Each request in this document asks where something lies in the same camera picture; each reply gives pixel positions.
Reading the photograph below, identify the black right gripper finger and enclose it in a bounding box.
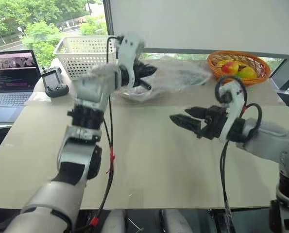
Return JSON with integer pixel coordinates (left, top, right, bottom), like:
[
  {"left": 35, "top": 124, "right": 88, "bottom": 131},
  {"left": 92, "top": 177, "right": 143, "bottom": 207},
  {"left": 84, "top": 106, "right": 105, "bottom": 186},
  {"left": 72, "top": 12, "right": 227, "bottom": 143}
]
[
  {"left": 170, "top": 114, "right": 204, "bottom": 138},
  {"left": 185, "top": 106, "right": 207, "bottom": 120}
]

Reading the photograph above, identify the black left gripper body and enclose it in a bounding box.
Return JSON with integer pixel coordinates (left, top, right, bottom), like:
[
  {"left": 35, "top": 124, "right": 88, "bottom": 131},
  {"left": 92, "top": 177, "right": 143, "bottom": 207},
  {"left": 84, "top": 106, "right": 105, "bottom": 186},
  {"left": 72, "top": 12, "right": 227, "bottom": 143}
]
[{"left": 132, "top": 60, "right": 148, "bottom": 88}]

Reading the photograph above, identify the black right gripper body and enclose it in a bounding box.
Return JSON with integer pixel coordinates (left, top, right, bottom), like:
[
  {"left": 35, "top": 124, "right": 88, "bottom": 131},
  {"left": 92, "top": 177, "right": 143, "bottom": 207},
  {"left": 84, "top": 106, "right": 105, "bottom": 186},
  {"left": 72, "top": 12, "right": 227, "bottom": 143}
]
[{"left": 197, "top": 105, "right": 230, "bottom": 141}]

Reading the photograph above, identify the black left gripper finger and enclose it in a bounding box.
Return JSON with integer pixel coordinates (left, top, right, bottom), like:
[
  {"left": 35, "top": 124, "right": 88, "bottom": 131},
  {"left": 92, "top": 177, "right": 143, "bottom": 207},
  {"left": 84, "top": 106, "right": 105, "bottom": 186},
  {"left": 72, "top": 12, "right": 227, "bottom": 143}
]
[
  {"left": 139, "top": 62, "right": 158, "bottom": 79},
  {"left": 138, "top": 79, "right": 153, "bottom": 91}
]

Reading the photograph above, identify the clear plastic bag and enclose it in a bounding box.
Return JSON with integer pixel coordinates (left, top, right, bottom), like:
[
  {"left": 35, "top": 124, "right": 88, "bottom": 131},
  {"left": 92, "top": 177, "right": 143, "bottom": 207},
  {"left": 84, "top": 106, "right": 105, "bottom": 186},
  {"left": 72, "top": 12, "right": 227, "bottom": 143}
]
[{"left": 119, "top": 58, "right": 212, "bottom": 100}]

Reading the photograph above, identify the white perforated plastic basket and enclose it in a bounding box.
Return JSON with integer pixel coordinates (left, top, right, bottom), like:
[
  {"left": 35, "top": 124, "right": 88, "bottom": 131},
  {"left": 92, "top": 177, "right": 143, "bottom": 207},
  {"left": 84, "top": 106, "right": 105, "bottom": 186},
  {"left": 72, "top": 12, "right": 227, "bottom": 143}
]
[{"left": 53, "top": 35, "right": 119, "bottom": 81}]

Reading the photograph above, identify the red and yellow fruit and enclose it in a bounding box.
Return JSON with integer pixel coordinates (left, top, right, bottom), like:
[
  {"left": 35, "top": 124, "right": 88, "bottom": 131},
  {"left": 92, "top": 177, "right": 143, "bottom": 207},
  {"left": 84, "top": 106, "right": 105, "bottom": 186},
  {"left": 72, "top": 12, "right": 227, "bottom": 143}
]
[{"left": 221, "top": 61, "right": 240, "bottom": 76}]

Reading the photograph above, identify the yellow green fruit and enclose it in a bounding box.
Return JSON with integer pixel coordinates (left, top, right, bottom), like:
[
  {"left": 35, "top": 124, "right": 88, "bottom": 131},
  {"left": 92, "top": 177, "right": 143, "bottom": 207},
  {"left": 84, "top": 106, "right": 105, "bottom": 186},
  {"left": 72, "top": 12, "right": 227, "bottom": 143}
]
[{"left": 236, "top": 67, "right": 258, "bottom": 80}]

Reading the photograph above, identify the orange wicker basket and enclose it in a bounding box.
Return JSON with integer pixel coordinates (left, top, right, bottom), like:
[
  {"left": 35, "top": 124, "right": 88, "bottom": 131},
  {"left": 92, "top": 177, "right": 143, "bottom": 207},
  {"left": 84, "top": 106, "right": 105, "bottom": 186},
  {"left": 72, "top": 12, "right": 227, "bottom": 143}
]
[{"left": 206, "top": 50, "right": 272, "bottom": 87}]

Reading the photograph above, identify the white window blind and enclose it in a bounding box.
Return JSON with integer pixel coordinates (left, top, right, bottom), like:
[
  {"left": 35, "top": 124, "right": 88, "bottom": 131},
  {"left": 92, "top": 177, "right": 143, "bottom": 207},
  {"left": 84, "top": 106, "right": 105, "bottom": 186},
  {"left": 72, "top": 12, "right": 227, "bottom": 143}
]
[{"left": 109, "top": 0, "right": 289, "bottom": 59}]

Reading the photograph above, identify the black side desk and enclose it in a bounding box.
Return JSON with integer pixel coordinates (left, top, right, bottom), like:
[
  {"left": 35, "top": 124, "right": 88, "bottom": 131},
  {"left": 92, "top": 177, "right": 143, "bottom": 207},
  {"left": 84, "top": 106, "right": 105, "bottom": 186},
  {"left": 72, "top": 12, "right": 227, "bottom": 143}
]
[{"left": 271, "top": 59, "right": 289, "bottom": 111}]

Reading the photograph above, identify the black handheld controller with screen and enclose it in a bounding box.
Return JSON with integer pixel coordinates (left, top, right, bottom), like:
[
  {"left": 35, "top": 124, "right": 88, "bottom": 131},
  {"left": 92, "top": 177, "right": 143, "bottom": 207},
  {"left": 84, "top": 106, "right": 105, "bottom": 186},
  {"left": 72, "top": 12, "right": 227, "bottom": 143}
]
[{"left": 40, "top": 67, "right": 70, "bottom": 99}]

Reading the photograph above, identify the white rounded shape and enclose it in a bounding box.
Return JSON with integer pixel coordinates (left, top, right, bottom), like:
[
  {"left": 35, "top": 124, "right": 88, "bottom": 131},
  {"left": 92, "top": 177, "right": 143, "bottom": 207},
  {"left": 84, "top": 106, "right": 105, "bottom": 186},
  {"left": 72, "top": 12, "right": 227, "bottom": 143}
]
[
  {"left": 163, "top": 209, "right": 192, "bottom": 233},
  {"left": 102, "top": 210, "right": 126, "bottom": 233}
]

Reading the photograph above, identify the grey open laptop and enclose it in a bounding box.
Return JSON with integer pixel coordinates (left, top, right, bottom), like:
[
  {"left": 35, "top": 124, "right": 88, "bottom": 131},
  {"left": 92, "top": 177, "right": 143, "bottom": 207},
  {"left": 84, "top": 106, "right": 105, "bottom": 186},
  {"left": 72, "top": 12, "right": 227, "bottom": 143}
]
[{"left": 0, "top": 50, "right": 42, "bottom": 123}]

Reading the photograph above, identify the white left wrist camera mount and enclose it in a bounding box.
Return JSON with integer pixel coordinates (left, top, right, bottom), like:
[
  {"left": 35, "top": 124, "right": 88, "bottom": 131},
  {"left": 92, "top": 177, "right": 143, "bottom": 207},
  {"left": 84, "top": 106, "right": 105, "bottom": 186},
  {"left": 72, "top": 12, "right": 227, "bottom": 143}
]
[{"left": 116, "top": 33, "right": 146, "bottom": 88}]

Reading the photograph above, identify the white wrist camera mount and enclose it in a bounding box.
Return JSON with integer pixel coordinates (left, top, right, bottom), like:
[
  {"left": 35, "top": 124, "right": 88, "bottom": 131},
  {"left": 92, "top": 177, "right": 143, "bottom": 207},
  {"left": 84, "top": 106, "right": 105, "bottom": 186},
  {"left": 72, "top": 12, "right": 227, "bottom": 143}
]
[
  {"left": 116, "top": 33, "right": 146, "bottom": 88},
  {"left": 218, "top": 81, "right": 247, "bottom": 144}
]

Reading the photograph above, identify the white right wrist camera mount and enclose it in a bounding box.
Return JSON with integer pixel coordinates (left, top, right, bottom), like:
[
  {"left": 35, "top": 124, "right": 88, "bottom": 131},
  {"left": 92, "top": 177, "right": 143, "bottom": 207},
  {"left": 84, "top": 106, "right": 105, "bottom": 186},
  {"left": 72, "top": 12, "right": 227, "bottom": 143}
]
[{"left": 218, "top": 81, "right": 247, "bottom": 144}]

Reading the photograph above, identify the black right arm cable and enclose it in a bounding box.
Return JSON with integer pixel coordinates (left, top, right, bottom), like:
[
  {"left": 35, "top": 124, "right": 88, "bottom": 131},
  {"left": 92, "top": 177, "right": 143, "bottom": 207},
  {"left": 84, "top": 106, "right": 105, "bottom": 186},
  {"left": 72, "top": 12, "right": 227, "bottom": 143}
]
[{"left": 214, "top": 75, "right": 263, "bottom": 219}]

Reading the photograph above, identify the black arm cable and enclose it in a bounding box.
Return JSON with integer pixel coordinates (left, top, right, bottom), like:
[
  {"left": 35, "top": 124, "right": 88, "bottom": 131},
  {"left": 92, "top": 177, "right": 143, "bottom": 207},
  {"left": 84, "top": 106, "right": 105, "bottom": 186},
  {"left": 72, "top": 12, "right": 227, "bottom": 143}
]
[
  {"left": 81, "top": 35, "right": 119, "bottom": 233},
  {"left": 214, "top": 75, "right": 263, "bottom": 219}
]

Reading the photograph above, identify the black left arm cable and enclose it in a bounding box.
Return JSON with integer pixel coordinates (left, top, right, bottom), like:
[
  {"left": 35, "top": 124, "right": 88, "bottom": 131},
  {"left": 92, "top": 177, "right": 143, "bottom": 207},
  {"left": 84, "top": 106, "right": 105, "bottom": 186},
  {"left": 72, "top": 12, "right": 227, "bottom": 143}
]
[{"left": 81, "top": 35, "right": 119, "bottom": 233}]

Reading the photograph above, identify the dark window frame post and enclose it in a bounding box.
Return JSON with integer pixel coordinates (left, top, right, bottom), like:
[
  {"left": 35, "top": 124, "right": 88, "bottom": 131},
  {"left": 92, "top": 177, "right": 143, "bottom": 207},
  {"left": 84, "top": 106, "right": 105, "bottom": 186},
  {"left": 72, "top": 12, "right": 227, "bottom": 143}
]
[{"left": 102, "top": 0, "right": 115, "bottom": 37}]

